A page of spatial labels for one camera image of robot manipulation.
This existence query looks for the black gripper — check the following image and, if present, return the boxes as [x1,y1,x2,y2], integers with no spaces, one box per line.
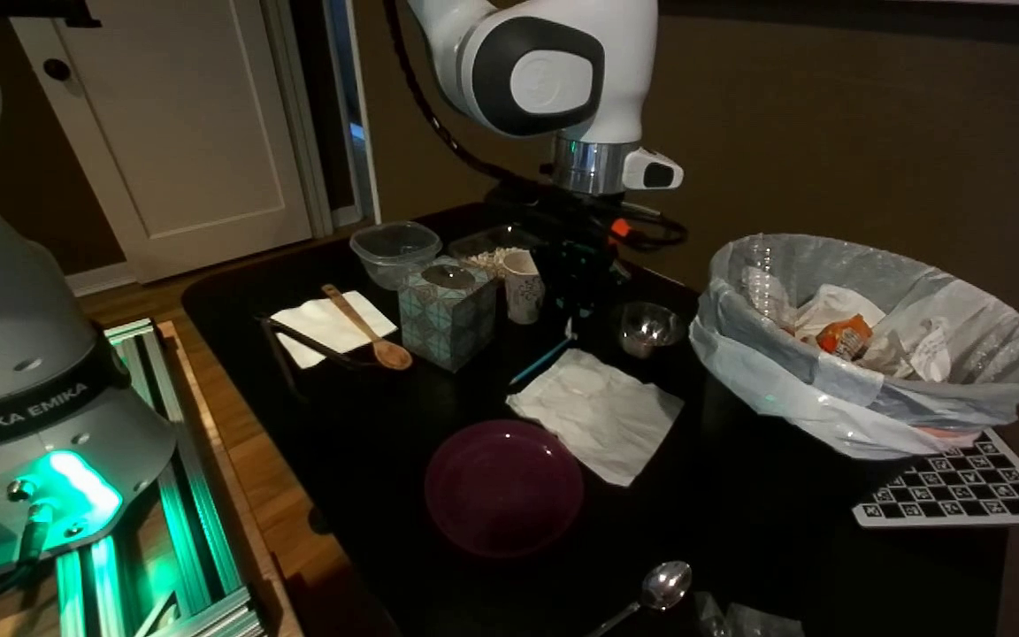
[497,182,655,330]

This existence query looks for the white paper towel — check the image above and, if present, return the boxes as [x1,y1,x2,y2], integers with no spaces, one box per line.
[504,345,687,490]

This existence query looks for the trash bin with white bag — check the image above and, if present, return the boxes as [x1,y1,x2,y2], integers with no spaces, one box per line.
[687,229,1019,465]

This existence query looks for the white paper cup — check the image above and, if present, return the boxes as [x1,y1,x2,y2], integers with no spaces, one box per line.
[497,246,552,330]

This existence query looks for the small metal cup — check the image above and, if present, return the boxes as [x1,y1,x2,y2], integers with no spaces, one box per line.
[616,296,687,360]

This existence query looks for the thin teal pen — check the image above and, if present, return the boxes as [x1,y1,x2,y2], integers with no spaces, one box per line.
[505,333,581,393]

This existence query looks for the clear container with cereal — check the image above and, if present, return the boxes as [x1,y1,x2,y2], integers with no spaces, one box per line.
[446,228,530,273]

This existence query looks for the patterned tissue box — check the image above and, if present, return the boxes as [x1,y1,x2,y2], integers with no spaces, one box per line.
[397,258,504,376]

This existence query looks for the wooden spoon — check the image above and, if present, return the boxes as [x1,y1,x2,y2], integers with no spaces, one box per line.
[319,281,419,376]

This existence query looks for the purple plastic plate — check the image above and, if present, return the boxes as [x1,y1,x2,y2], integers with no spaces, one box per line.
[420,419,591,563]

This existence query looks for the orange snack wrapper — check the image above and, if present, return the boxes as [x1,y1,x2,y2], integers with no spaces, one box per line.
[815,313,877,360]

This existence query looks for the black tongs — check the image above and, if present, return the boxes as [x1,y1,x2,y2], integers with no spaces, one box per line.
[261,314,346,363]

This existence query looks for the metal spoon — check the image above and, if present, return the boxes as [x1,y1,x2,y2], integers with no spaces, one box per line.
[586,555,699,637]

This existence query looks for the crumpled white paper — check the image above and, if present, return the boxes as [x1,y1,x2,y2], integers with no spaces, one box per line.
[787,281,955,381]

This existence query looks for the clear plastic packet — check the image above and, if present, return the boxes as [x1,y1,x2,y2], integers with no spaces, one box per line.
[692,589,808,637]

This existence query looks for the wooden board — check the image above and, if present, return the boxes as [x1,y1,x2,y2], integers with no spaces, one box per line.
[161,314,310,637]

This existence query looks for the white panel door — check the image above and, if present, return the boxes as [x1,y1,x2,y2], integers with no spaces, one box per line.
[11,0,335,286]

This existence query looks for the black white checkerboard card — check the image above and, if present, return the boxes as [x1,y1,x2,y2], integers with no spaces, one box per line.
[851,424,1019,530]

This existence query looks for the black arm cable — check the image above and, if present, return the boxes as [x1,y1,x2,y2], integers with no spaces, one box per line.
[383,0,523,191]

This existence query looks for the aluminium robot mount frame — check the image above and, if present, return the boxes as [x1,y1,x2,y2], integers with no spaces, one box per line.
[0,314,267,637]

